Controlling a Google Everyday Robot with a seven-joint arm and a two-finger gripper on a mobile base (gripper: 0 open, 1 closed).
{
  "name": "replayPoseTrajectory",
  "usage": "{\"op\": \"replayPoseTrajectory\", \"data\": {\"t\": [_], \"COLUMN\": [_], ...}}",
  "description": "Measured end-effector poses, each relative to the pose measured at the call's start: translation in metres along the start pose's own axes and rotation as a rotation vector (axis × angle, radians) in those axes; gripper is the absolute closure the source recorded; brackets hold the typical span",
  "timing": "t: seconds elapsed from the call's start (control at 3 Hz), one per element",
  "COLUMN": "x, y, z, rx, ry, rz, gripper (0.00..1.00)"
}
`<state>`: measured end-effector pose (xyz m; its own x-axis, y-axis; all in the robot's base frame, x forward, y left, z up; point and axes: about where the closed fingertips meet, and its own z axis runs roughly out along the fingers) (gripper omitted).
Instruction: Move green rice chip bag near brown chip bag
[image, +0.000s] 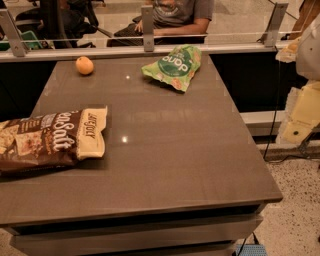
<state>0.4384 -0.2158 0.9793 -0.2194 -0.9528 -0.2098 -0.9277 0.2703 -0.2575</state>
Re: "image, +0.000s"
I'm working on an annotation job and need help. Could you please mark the green rice chip bag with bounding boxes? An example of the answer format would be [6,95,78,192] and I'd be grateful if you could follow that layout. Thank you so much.
[141,44,202,92]

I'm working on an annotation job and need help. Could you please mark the metal glass clamp right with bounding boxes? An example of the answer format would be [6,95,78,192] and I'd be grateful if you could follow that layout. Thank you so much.
[261,2,288,47]

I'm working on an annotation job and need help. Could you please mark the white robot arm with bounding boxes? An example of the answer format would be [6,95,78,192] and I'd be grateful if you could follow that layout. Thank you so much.
[276,15,320,145]

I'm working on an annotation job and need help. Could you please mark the orange fruit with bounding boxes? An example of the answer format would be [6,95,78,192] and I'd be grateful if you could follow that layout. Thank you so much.
[75,56,94,75]

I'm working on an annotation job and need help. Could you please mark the black cable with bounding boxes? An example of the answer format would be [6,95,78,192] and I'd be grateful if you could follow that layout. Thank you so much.
[262,46,320,164]

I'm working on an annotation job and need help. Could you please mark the blue floor pedal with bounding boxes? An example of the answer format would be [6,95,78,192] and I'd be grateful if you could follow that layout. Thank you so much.
[232,233,268,256]

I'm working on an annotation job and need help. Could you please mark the metal glass clamp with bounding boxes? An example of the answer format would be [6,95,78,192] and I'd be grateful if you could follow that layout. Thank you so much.
[141,5,154,52]
[0,9,27,57]
[261,2,288,47]

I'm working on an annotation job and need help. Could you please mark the metal glass clamp middle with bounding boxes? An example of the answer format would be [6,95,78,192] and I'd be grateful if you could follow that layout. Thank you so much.
[141,5,154,52]

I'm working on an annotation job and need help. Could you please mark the brown sea salt chip bag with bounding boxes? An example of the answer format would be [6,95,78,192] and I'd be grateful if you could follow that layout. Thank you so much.
[0,107,108,175]

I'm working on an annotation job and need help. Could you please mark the black office chair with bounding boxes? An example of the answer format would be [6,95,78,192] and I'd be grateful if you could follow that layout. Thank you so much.
[15,0,113,49]

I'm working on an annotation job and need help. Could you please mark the seated person in grey shirt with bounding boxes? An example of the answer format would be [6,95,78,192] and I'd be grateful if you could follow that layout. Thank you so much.
[107,0,215,47]

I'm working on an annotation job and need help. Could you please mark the green crate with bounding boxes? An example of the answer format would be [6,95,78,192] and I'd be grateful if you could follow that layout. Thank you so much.
[0,31,43,51]

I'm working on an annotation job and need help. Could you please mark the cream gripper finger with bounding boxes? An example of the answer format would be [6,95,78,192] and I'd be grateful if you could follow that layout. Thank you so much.
[276,37,301,63]
[278,81,320,145]

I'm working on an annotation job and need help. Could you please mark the metal glass clamp left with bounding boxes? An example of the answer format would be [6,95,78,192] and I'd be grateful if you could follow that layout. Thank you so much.
[0,9,27,57]

